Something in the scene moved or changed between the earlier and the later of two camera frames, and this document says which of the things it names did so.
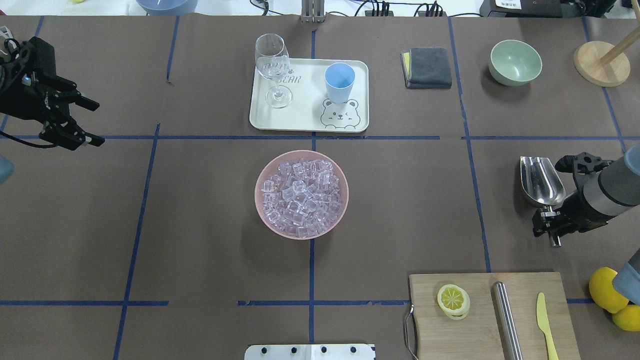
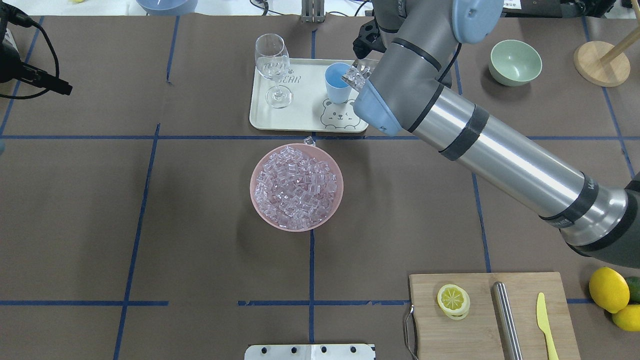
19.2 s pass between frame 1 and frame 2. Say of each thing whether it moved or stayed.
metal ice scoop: moved
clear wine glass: stayed
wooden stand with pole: stayed
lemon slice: stayed
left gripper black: moved
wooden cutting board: stayed
